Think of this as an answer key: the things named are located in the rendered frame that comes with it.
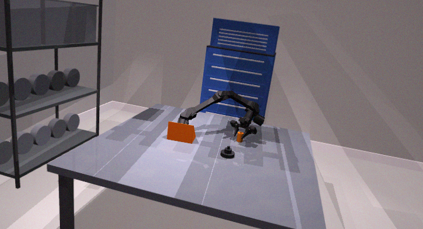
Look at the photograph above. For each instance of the dark round pedestal with short shaft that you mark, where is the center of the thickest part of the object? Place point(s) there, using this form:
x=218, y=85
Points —
x=227, y=153

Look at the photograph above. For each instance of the orange knob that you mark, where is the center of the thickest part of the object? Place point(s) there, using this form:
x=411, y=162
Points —
x=239, y=135

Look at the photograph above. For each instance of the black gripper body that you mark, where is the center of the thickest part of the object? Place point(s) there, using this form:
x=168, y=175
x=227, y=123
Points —
x=252, y=128

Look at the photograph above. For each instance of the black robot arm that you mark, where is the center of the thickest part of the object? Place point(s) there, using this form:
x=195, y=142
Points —
x=252, y=108

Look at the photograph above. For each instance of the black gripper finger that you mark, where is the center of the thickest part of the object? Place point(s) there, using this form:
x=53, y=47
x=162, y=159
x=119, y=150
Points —
x=247, y=132
x=236, y=129

